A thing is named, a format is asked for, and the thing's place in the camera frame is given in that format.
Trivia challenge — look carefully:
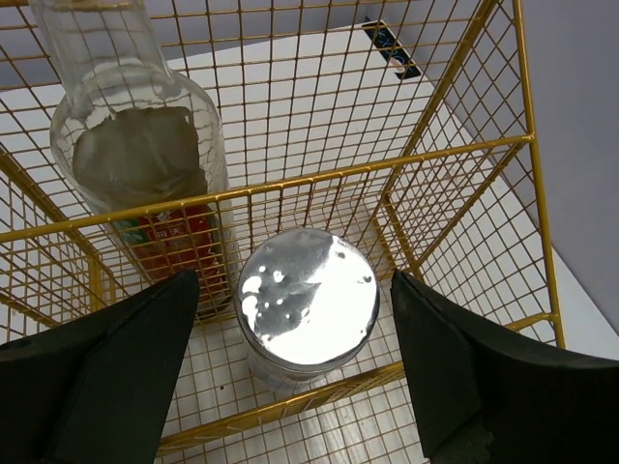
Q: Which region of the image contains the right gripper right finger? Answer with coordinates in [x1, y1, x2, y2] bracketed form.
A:
[391, 271, 618, 463]

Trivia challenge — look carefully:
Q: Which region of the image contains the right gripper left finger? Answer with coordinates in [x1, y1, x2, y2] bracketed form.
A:
[1, 270, 199, 463]

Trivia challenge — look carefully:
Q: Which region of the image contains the white jar blue label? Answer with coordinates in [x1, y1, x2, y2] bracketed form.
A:
[235, 228, 380, 395]

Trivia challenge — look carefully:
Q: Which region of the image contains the dark sauce glass bottle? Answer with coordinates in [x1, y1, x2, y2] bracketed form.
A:
[31, 1, 236, 317]

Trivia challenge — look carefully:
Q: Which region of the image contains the left blue table sticker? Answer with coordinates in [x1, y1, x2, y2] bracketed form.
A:
[362, 20, 422, 80]

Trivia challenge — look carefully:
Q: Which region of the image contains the gold wire basket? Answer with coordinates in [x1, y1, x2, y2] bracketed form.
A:
[0, 0, 567, 458]

